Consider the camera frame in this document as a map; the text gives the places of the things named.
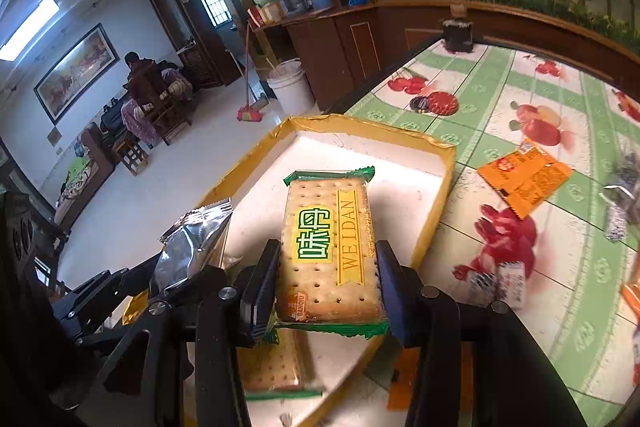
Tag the small black container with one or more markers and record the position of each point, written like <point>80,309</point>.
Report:
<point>457,32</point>

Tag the framed wall painting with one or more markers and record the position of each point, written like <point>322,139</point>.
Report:
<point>75,72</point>

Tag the red broom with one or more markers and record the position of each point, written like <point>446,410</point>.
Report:
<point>248,113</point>

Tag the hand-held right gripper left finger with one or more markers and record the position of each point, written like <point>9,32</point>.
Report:
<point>260,287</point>

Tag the yellow-rimmed cardboard box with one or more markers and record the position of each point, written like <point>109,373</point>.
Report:
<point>400,157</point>

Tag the brown sofa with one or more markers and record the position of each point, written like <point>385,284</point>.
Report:
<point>87,177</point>

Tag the dark tall cabinet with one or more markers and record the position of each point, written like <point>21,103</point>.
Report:
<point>175,7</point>

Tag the barred window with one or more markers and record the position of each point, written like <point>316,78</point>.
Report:
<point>214,4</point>

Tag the ceiling light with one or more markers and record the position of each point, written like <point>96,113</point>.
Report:
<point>27,29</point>

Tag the wooden stool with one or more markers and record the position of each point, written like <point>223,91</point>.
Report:
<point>131,154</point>

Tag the clear bag of dark seeds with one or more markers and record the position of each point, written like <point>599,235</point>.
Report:
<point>622,207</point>

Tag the green-edged cracker packet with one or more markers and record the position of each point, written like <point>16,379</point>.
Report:
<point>325,257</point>
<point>270,367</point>

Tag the patterned cloth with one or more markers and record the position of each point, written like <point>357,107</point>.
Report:
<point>132,122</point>

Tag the white plastic bucket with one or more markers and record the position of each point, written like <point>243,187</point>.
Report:
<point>292,92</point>

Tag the orange snack packet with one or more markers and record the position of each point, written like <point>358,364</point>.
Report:
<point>525,179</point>
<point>632,299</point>
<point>402,382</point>

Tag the red and white box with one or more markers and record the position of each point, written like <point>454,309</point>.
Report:
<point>265,14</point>

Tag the silver foil snack packet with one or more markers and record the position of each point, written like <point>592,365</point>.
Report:
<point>192,242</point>

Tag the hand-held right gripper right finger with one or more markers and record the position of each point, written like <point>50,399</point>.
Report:
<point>395,302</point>

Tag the wooden cabinet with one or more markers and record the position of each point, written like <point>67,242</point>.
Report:
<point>320,52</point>

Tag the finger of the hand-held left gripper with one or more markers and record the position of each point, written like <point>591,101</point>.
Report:
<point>100,287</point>

